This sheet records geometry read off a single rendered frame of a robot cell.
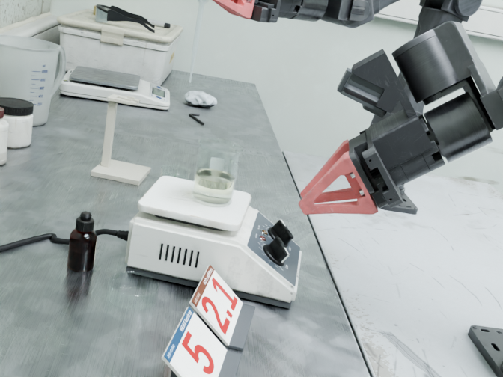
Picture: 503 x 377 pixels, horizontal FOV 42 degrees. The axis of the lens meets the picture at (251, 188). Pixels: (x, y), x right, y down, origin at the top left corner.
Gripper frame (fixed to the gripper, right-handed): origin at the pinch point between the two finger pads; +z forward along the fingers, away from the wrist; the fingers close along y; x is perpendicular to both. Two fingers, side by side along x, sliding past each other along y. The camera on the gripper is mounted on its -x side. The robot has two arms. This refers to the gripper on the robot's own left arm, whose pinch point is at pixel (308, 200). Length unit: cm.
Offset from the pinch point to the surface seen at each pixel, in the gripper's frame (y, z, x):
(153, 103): -81, 37, -16
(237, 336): 9.4, 11.4, 7.1
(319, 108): -153, 11, 13
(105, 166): -31.8, 33.1, -11.8
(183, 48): -143, 40, -26
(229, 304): 5.2, 12.1, 5.2
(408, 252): -25.7, -4.3, 20.9
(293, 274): -2.1, 6.3, 7.7
